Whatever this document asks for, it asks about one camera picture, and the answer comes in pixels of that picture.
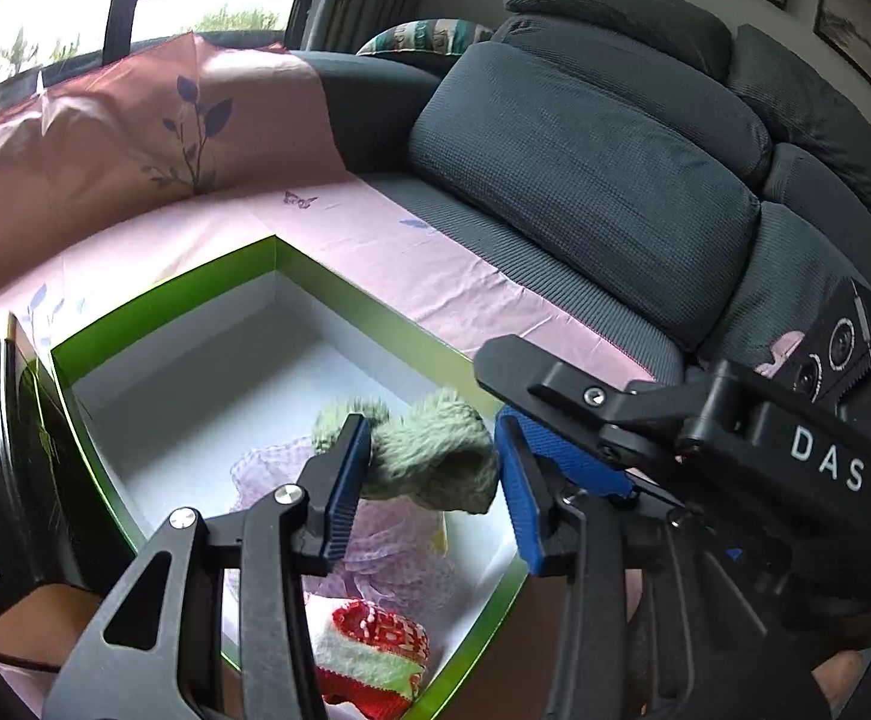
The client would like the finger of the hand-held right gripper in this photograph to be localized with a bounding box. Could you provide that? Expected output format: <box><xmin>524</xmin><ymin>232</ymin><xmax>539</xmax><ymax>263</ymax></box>
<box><xmin>473</xmin><ymin>335</ymin><xmax>707</xmax><ymax>500</ymax></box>

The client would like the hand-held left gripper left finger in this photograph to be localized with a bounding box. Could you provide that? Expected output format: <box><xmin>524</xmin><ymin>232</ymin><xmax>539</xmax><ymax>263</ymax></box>
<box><xmin>41</xmin><ymin>412</ymin><xmax>373</xmax><ymax>720</ymax></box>

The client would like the red white knitted sock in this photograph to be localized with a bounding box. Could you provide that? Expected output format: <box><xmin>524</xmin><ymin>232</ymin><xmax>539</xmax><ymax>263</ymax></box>
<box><xmin>314</xmin><ymin>598</ymin><xmax>431</xmax><ymax>720</ymax></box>

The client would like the black box with yellow edge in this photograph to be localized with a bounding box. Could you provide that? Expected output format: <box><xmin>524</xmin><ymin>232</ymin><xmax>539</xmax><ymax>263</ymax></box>
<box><xmin>0</xmin><ymin>313</ymin><xmax>144</xmax><ymax>631</ymax></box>

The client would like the grey sofa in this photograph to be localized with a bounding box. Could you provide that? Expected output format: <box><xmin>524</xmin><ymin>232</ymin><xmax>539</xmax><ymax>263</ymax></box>
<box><xmin>286</xmin><ymin>0</ymin><xmax>871</xmax><ymax>391</ymax></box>

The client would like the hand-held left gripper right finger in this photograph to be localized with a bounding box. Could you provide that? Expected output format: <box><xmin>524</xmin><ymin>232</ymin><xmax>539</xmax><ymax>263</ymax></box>
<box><xmin>494</xmin><ymin>414</ymin><xmax>834</xmax><ymax>720</ymax></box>

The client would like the grey curtain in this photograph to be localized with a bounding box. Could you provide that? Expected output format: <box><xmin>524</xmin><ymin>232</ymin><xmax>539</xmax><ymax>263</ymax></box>
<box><xmin>304</xmin><ymin>0</ymin><xmax>444</xmax><ymax>65</ymax></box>

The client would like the dark framed window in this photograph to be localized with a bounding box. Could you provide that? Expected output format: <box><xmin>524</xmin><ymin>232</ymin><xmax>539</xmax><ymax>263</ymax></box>
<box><xmin>0</xmin><ymin>0</ymin><xmax>309</xmax><ymax>128</ymax></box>

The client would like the green fuzzy cloth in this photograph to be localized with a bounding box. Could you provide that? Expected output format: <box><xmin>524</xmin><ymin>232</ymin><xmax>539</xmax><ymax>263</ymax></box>
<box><xmin>310</xmin><ymin>388</ymin><xmax>500</xmax><ymax>517</ymax></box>

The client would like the purple mesh bath sponge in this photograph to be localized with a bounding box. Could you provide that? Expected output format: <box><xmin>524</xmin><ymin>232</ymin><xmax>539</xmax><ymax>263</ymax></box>
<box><xmin>227</xmin><ymin>439</ymin><xmax>459</xmax><ymax>601</ymax></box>

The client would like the green rimmed white box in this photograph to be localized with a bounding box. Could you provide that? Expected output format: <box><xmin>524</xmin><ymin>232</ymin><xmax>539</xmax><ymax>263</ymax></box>
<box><xmin>49</xmin><ymin>234</ymin><xmax>530</xmax><ymax>720</ymax></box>

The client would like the striped cushion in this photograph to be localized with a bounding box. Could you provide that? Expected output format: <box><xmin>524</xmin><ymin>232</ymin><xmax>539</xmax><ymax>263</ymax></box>
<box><xmin>356</xmin><ymin>17</ymin><xmax>497</xmax><ymax>57</ymax></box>

